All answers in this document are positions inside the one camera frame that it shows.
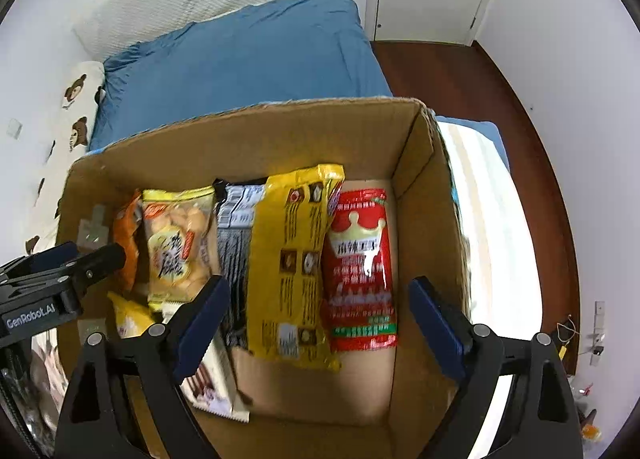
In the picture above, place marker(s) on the white chocolate stick box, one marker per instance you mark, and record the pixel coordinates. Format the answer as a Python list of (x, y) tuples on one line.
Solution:
[(212, 388)]

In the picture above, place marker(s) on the orange chip bag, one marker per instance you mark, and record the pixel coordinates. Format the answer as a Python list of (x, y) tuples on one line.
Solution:
[(125, 226)]

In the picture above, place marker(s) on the red white spicy strip packet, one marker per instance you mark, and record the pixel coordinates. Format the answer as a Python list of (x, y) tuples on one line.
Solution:
[(358, 307)]

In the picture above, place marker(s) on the large yellow snack bag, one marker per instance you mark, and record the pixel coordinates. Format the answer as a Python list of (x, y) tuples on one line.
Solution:
[(284, 282)]

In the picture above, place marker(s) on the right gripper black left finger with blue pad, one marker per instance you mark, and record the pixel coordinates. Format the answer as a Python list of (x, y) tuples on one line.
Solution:
[(97, 418)]

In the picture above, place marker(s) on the bear print pillow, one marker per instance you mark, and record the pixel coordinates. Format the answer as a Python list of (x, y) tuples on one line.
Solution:
[(73, 126)]

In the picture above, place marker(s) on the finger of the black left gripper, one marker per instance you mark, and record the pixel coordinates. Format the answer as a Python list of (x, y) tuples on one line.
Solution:
[(60, 265)]

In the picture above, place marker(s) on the black striped snack packet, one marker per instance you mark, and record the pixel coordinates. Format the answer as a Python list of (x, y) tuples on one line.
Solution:
[(235, 214)]

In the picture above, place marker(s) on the cardboard box blue printed outside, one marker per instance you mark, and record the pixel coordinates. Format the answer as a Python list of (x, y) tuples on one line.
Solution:
[(375, 170)]

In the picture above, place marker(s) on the small yellow snack packet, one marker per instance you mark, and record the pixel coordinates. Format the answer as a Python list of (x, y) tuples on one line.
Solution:
[(131, 318)]

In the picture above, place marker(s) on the striped white quilt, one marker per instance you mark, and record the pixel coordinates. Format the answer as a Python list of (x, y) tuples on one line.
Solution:
[(504, 288)]

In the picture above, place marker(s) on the yellow peanut snack bag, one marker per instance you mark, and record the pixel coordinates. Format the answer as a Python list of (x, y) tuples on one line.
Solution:
[(176, 227)]

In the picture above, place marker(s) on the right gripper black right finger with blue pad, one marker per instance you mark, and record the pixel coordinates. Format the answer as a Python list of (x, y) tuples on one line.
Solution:
[(539, 419)]

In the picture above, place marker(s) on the blue bed sheet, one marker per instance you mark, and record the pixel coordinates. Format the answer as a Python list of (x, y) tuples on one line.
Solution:
[(282, 50)]

